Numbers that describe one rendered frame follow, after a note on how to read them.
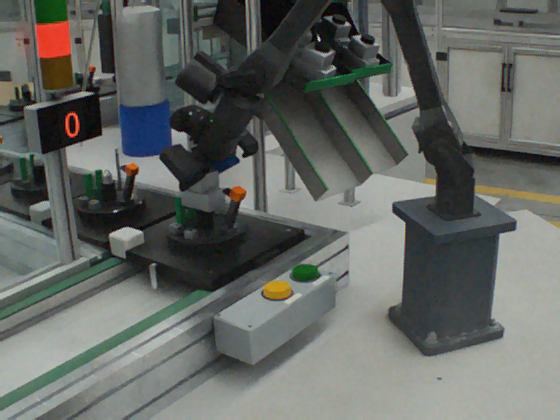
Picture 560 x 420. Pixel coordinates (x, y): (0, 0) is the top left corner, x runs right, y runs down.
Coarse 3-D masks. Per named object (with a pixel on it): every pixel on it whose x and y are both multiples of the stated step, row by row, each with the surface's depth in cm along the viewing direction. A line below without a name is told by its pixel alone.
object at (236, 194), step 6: (222, 192) 118; (228, 192) 117; (234, 192) 116; (240, 192) 115; (246, 192) 116; (234, 198) 116; (240, 198) 116; (234, 204) 117; (228, 210) 118; (234, 210) 117; (228, 216) 118; (234, 216) 119; (228, 222) 119; (234, 222) 120; (228, 228) 119
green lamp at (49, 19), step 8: (40, 0) 100; (48, 0) 100; (56, 0) 100; (64, 0) 101; (40, 8) 100; (48, 8) 100; (56, 8) 100; (64, 8) 102; (40, 16) 101; (48, 16) 100; (56, 16) 101; (64, 16) 102; (40, 24) 101; (48, 24) 101
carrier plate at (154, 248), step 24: (240, 216) 133; (144, 240) 124; (264, 240) 122; (288, 240) 123; (144, 264) 118; (168, 264) 114; (192, 264) 114; (216, 264) 114; (240, 264) 114; (216, 288) 110
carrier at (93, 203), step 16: (96, 176) 140; (96, 192) 142; (112, 192) 136; (144, 192) 147; (80, 208) 134; (96, 208) 132; (112, 208) 134; (128, 208) 133; (144, 208) 138; (160, 208) 138; (80, 224) 132; (96, 224) 131; (112, 224) 131; (128, 224) 131; (144, 224) 131; (96, 240) 124
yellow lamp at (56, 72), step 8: (56, 56) 103; (64, 56) 104; (40, 64) 104; (48, 64) 103; (56, 64) 103; (64, 64) 104; (48, 72) 103; (56, 72) 103; (64, 72) 104; (48, 80) 104; (56, 80) 104; (64, 80) 104; (72, 80) 106; (48, 88) 104; (56, 88) 104
